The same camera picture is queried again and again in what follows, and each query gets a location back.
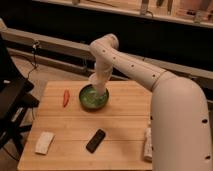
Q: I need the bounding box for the green ceramic bowl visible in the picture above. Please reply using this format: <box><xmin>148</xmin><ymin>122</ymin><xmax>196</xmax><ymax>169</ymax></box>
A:
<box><xmin>79</xmin><ymin>84</ymin><xmax>109</xmax><ymax>110</ymax></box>

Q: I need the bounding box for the black chair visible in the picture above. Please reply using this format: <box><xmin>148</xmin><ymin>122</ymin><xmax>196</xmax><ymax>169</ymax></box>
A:
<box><xmin>0</xmin><ymin>35</ymin><xmax>39</xmax><ymax>155</ymax></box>

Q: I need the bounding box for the white ceramic cup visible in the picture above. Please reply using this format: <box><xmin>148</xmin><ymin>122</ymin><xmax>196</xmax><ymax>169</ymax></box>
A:
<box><xmin>89</xmin><ymin>73</ymin><xmax>106</xmax><ymax>95</ymax></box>

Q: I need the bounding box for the black hanging cable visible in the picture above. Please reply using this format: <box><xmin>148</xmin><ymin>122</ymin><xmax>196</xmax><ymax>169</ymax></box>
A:
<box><xmin>26</xmin><ymin>40</ymin><xmax>41</xmax><ymax>80</ymax></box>

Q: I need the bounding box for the red chili pepper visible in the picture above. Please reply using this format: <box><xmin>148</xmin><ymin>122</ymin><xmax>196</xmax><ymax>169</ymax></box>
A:
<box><xmin>63</xmin><ymin>90</ymin><xmax>70</xmax><ymax>107</ymax></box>

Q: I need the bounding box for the white plastic bottle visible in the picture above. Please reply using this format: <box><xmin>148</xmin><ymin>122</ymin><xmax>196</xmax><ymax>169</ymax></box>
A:
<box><xmin>144</xmin><ymin>127</ymin><xmax>152</xmax><ymax>162</ymax></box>

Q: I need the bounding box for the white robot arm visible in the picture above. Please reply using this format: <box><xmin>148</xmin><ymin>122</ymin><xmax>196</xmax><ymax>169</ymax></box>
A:
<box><xmin>90</xmin><ymin>34</ymin><xmax>213</xmax><ymax>171</ymax></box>

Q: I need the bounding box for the black remote control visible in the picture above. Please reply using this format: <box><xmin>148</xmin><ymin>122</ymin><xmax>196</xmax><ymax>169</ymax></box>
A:
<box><xmin>86</xmin><ymin>129</ymin><xmax>106</xmax><ymax>153</ymax></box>

